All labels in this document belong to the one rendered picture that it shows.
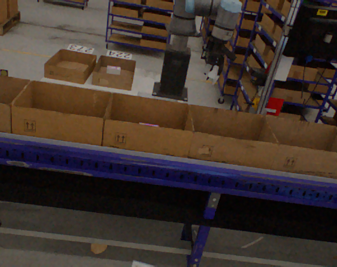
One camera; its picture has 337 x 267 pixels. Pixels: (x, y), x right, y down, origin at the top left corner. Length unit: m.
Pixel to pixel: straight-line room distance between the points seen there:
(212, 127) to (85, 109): 0.66
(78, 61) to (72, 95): 1.15
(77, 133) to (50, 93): 0.35
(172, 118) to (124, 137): 0.37
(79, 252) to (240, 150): 1.23
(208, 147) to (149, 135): 0.27
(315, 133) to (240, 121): 0.41
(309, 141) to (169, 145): 0.82
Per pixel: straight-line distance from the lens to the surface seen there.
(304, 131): 2.09
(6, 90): 2.00
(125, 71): 2.98
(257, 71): 2.52
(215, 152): 1.69
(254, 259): 2.27
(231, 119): 1.95
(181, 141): 1.64
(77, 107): 1.93
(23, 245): 2.49
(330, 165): 1.88
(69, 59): 3.05
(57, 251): 2.44
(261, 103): 2.58
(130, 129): 1.62
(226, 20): 1.69
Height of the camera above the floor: 1.81
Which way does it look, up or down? 29 degrees down
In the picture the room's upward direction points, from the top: 11 degrees clockwise
